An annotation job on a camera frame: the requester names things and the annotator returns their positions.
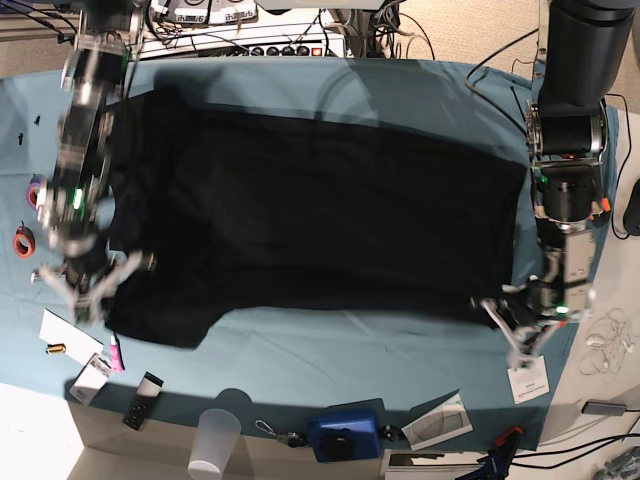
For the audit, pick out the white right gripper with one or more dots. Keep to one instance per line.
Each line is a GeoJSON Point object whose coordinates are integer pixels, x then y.
{"type": "Point", "coordinates": [84, 292]}

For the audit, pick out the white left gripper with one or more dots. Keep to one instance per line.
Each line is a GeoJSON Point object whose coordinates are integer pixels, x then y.
{"type": "Point", "coordinates": [527, 339]}

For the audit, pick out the black printed t-shirt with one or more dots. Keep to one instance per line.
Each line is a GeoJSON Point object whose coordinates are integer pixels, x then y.
{"type": "Point", "coordinates": [244, 210]}

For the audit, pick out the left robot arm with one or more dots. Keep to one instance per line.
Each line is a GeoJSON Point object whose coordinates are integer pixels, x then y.
{"type": "Point", "coordinates": [580, 46]}

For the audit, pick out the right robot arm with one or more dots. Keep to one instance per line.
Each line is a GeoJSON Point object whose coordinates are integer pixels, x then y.
{"type": "Point", "coordinates": [98, 74]}

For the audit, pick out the white printed card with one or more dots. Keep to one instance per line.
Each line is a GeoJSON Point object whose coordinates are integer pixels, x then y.
{"type": "Point", "coordinates": [528, 383]}

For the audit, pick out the white paper sheet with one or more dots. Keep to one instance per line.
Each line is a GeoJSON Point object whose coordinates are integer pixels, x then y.
{"type": "Point", "coordinates": [79, 346]}

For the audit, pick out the small brass battery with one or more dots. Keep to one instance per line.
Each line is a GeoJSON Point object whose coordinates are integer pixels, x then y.
{"type": "Point", "coordinates": [52, 349]}

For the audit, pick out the pink glue tube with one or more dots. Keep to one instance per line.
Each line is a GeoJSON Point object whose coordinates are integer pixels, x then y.
{"type": "Point", "coordinates": [117, 363]}

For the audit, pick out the white packaged card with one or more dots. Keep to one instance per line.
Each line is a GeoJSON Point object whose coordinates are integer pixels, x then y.
{"type": "Point", "coordinates": [92, 378]}

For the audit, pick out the teal table cloth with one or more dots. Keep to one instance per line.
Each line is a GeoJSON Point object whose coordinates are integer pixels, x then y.
{"type": "Point", "coordinates": [279, 365]}

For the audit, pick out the orange tape roll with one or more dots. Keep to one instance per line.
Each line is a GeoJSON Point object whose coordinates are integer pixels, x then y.
{"type": "Point", "coordinates": [24, 243]}

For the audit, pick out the black white remote control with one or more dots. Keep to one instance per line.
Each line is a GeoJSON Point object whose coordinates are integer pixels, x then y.
{"type": "Point", "coordinates": [143, 402]}

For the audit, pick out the purple tape roll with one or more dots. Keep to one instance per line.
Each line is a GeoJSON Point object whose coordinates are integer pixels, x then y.
{"type": "Point", "coordinates": [33, 190]}

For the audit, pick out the orange black utility knife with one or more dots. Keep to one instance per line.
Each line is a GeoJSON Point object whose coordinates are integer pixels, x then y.
{"type": "Point", "coordinates": [601, 210]}

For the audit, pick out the clear plastic cup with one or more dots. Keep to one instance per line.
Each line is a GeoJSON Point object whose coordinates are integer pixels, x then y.
{"type": "Point", "coordinates": [215, 438]}

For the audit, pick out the blue box device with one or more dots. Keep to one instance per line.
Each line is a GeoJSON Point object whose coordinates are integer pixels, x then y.
{"type": "Point", "coordinates": [344, 436]}

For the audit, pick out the metal carabiner clip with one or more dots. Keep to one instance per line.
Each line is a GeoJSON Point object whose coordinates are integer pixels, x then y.
{"type": "Point", "coordinates": [289, 439]}

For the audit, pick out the black zip tie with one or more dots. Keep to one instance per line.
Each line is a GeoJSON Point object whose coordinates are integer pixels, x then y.
{"type": "Point", "coordinates": [520, 121]}

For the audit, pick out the white power strip red light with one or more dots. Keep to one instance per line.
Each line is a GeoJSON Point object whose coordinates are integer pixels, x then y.
{"type": "Point", "coordinates": [313, 38]}

